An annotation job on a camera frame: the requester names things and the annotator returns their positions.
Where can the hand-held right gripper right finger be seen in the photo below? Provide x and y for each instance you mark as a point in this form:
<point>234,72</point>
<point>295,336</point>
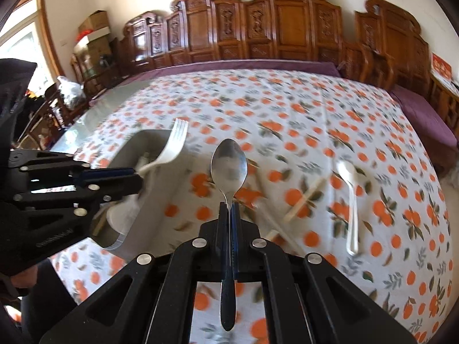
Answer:
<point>235,229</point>

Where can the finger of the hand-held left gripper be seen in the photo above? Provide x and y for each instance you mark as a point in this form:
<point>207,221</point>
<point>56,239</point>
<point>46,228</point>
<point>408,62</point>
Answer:
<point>118,189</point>
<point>107,175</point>

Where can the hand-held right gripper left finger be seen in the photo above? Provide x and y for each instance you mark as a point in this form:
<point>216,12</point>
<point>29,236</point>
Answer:
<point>225,229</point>

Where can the rectangular metal tray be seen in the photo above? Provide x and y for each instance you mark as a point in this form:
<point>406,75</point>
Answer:
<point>157,208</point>

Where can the metal spoon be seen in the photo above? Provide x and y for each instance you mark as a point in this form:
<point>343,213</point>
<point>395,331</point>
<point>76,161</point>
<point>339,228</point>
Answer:
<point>228,172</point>

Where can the white plastic fork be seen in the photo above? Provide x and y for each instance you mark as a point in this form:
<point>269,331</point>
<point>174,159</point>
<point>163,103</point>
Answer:
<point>172,150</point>

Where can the wooden dining chair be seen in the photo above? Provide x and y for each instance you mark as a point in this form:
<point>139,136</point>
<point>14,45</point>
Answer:
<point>80,68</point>
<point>53,111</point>

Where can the clear plastic bag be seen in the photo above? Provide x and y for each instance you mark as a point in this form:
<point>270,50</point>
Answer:
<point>70,93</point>

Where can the large brown cardboard box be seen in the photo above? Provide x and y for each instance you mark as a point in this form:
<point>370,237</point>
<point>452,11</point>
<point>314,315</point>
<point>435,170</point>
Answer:
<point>96,53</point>

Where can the flat white-edged box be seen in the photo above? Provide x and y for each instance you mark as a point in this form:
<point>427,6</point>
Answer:
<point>91,36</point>

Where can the orange print tablecloth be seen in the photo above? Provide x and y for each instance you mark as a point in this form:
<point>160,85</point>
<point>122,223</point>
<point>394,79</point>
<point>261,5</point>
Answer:
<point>287,96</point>

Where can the small brown cardboard box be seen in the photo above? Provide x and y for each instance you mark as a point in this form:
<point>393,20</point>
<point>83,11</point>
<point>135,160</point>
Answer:
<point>94,19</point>

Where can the purple bench cushion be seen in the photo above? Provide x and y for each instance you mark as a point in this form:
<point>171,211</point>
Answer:
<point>251,65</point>

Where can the carved wooden sofa bench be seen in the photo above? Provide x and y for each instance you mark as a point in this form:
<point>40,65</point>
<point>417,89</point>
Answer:
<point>287,25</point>

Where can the purple armchair cushion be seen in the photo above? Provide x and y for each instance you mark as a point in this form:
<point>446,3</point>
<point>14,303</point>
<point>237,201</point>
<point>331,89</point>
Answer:
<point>419,111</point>

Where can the wooden side table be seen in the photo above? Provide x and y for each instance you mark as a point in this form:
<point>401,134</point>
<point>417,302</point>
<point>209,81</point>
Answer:
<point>444,100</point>

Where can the carved wooden armchair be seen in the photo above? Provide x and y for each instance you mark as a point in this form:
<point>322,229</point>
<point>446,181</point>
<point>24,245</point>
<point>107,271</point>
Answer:
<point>394,39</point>

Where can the wooden window frame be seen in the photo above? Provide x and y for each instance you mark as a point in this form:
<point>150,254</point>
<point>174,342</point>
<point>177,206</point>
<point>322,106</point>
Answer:
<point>45,25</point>

